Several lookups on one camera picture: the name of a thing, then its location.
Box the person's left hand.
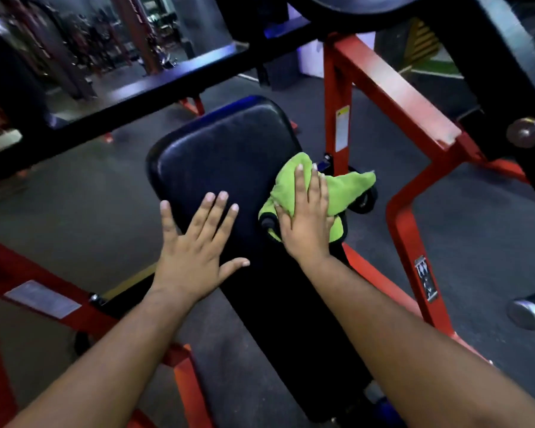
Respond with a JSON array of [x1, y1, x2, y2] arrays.
[[153, 191, 251, 305]]

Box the person's right hand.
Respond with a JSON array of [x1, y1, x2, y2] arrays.
[[274, 163, 335, 265]]

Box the green microfibre cloth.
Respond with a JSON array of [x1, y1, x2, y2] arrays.
[[258, 152, 377, 244]]

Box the person's left forearm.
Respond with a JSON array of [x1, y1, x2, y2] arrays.
[[4, 287, 197, 428]]

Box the person's right forearm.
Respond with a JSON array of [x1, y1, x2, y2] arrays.
[[300, 255, 535, 428]]

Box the black transport wheel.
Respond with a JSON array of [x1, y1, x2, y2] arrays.
[[347, 184, 379, 215]]

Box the black padded bench seat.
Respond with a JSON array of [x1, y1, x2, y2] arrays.
[[146, 95, 376, 425]]

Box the white warning label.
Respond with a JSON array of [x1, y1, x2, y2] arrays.
[[335, 105, 351, 153]]

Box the black steel crossbar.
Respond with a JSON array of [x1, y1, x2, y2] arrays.
[[0, 15, 328, 188]]

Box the black and white sticker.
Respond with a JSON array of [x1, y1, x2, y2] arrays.
[[414, 256, 439, 304]]

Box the silver metal plate label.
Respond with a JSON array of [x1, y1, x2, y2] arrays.
[[3, 280, 82, 320]]

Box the yellow black striped panel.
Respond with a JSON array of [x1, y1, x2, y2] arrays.
[[400, 18, 443, 71]]

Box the gym machines in background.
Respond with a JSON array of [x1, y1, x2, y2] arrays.
[[0, 0, 197, 143]]

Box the round silver bolt knob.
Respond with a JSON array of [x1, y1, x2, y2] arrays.
[[506, 117, 535, 149]]

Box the red steel machine frame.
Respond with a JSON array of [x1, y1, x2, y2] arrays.
[[0, 33, 531, 428]]

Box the silver-capped black handle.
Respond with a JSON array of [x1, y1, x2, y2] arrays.
[[506, 287, 535, 331]]

